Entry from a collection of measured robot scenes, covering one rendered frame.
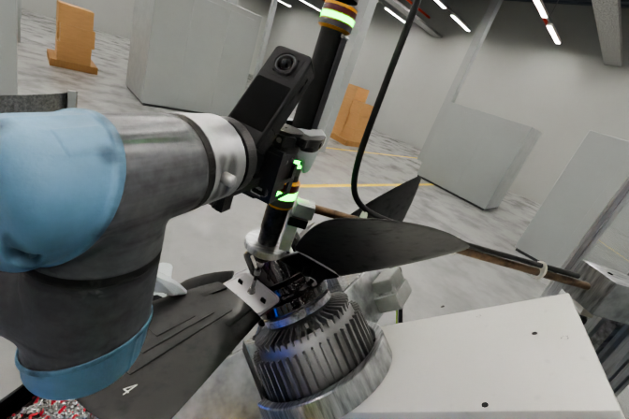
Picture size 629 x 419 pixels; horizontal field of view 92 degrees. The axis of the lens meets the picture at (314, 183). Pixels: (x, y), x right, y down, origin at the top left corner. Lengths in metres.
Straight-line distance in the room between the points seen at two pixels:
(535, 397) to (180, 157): 0.45
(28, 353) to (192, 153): 0.15
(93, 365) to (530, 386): 0.45
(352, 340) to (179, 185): 0.46
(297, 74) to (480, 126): 7.45
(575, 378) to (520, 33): 13.33
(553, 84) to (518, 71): 1.19
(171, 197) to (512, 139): 7.41
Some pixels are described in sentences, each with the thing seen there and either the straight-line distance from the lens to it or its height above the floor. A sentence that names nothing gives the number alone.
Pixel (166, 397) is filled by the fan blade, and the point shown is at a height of 1.21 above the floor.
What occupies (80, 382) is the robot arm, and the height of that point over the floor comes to 1.34.
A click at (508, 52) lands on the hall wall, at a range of 13.53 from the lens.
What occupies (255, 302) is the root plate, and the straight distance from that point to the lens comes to 0.56.
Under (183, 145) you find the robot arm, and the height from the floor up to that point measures 1.49.
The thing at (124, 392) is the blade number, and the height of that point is 1.20.
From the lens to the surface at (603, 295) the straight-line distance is 0.74.
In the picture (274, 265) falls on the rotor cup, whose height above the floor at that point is 1.22.
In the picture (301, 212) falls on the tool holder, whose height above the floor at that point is 1.36.
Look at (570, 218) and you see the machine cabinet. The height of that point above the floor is 0.83.
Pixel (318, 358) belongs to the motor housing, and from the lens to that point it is 0.57.
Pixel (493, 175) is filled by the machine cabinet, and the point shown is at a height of 0.79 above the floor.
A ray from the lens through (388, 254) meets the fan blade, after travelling 0.46.
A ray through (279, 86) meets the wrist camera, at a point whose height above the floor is 1.54.
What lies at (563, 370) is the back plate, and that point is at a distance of 0.52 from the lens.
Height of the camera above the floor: 1.56
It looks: 19 degrees down
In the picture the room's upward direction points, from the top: 19 degrees clockwise
